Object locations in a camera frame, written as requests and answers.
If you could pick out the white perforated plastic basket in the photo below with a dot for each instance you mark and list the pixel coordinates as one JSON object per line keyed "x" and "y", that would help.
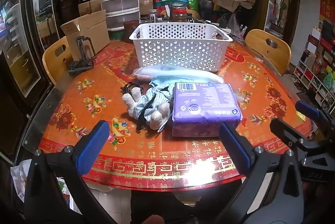
{"x": 189, "y": 45}

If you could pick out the right wooden chair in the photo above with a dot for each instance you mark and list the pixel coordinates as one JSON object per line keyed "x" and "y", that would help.
{"x": 274, "y": 49}

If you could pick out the wooden chair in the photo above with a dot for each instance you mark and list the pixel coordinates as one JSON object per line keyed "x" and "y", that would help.
{"x": 56, "y": 59}
{"x": 274, "y": 49}

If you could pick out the black phone stand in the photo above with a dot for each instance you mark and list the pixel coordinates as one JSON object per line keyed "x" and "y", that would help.
{"x": 85, "y": 63}

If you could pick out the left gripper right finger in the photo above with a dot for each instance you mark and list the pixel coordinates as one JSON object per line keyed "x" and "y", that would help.
{"x": 283, "y": 201}

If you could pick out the shelf with boxes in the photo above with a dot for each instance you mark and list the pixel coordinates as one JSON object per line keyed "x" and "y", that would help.
{"x": 315, "y": 69}

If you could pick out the red floral tablecloth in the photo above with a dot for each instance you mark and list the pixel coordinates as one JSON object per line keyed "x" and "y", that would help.
{"x": 159, "y": 161}

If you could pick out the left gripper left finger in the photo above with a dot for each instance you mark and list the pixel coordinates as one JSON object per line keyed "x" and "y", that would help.
{"x": 55, "y": 190}

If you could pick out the brown mug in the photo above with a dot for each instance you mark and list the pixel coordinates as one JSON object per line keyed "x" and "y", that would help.
{"x": 129, "y": 27}

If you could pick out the glass pickle jar red lid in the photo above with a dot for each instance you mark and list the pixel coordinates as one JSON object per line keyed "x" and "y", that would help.
{"x": 178, "y": 12}

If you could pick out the plush doll striped clothes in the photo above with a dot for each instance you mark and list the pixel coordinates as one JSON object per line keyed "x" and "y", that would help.
{"x": 151, "y": 109}

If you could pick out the left wooden chair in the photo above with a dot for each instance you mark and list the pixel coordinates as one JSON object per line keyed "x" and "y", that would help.
{"x": 56, "y": 59}

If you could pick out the clear plastic bag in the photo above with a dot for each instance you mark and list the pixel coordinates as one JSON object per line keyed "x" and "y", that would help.
{"x": 174, "y": 72}

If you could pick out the purple tissue pack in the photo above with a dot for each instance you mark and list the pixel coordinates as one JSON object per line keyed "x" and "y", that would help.
{"x": 199, "y": 109}

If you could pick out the cardboard box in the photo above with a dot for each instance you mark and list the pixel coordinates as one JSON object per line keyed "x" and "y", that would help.
{"x": 91, "y": 25}

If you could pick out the light blue soft pack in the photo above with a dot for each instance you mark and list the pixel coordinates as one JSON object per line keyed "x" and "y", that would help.
{"x": 167, "y": 83}

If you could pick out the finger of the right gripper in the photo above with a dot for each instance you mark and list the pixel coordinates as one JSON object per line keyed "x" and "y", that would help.
{"x": 321, "y": 118}
{"x": 290, "y": 134}

